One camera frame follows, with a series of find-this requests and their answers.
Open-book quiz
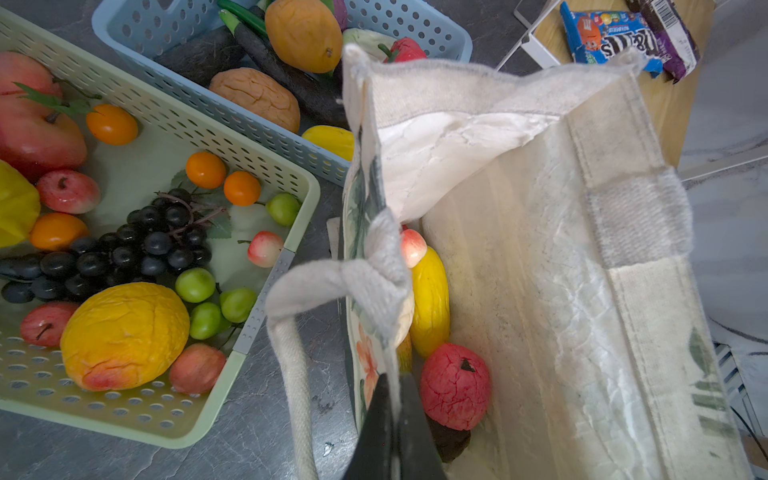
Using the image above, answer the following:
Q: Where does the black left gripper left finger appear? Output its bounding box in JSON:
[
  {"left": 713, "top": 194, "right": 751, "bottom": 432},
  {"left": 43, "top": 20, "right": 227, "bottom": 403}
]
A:
[{"left": 342, "top": 374, "right": 394, "bottom": 480}]

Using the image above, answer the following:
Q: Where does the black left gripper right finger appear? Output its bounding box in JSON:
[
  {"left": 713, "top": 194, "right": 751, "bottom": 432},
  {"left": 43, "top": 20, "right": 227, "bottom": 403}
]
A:
[{"left": 397, "top": 374, "right": 447, "bottom": 480}]

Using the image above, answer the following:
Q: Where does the floral canvas tote bag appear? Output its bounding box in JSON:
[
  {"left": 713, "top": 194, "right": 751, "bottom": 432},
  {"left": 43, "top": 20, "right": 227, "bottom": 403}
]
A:
[{"left": 266, "top": 45, "right": 752, "bottom": 479}]

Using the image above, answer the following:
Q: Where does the dark purple snack bar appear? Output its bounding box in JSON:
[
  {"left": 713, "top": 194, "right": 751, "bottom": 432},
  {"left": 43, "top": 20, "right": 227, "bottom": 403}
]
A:
[{"left": 625, "top": 0, "right": 700, "bottom": 83}]

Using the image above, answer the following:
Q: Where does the blue M&M candy bag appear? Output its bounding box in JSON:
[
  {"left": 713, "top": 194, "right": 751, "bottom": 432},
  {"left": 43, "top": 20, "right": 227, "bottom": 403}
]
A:
[{"left": 559, "top": 1, "right": 663, "bottom": 78}]

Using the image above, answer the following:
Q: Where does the orange toy fruit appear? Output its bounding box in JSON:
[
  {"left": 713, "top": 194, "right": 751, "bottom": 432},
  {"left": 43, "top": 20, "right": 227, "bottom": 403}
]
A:
[{"left": 60, "top": 282, "right": 190, "bottom": 392}]

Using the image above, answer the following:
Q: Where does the dark toy grape bunch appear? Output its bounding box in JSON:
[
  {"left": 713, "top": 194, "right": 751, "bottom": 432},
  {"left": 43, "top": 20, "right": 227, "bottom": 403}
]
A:
[{"left": 1, "top": 187, "right": 218, "bottom": 304}]

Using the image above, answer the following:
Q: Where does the green plastic fruit basket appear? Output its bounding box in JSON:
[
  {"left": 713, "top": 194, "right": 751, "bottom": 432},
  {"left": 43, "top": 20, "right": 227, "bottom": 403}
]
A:
[{"left": 1, "top": 11, "right": 321, "bottom": 449}]

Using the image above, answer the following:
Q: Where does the dark toy eggplant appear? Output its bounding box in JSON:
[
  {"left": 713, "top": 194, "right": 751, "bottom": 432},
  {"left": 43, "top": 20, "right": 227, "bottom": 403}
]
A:
[{"left": 219, "top": 10, "right": 349, "bottom": 128}]

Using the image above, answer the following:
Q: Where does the red toy bell pepper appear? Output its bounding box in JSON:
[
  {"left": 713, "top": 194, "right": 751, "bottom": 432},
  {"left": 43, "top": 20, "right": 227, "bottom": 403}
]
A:
[{"left": 377, "top": 38, "right": 427, "bottom": 63}]

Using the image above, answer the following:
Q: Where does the orange toy tangerine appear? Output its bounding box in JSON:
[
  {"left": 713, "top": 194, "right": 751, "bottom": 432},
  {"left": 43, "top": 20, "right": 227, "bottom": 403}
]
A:
[{"left": 265, "top": 0, "right": 343, "bottom": 74}]

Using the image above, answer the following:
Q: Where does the blue plastic vegetable basket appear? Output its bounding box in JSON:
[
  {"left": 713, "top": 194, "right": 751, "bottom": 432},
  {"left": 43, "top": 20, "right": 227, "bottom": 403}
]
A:
[{"left": 91, "top": 0, "right": 474, "bottom": 187}]

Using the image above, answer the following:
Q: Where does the yellow toy bell pepper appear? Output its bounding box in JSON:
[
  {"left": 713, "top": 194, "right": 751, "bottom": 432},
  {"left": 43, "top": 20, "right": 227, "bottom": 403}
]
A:
[{"left": 1, "top": 161, "right": 41, "bottom": 248}]

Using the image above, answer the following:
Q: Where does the large red toy apple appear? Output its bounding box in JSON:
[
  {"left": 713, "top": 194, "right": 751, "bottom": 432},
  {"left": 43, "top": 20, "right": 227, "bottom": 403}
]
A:
[{"left": 1, "top": 51, "right": 87, "bottom": 183}]

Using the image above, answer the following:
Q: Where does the white wire wooden shelf rack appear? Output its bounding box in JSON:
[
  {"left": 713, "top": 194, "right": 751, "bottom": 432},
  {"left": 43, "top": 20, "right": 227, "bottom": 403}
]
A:
[{"left": 496, "top": 1, "right": 767, "bottom": 181}]

